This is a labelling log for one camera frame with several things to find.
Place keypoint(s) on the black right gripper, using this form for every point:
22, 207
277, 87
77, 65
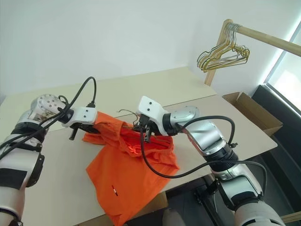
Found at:
145, 122

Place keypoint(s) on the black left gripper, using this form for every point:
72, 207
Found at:
85, 129

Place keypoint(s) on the orange shorts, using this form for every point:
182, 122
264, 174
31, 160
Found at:
122, 169

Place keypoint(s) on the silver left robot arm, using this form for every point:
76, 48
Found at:
18, 164

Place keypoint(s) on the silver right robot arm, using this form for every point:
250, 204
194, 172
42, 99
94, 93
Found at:
207, 134

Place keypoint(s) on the grey rounded shape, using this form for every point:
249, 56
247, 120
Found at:
174, 217

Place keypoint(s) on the open cardboard box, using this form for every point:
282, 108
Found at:
256, 110

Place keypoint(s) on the wooden rack rod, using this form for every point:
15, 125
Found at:
270, 40

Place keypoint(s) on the window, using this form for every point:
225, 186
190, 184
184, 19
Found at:
289, 70

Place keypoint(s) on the wooden rack base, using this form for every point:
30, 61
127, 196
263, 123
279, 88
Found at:
294, 215

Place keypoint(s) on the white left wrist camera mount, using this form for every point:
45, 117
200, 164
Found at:
82, 115

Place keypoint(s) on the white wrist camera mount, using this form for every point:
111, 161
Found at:
82, 115
150, 106

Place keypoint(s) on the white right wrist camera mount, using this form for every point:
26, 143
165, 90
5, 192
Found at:
150, 106

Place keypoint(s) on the wooden rack post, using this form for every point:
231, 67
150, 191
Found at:
210, 77

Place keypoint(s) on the black table frame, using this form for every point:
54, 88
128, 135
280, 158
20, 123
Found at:
202, 195

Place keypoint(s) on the black wall panel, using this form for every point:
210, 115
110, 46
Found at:
282, 110

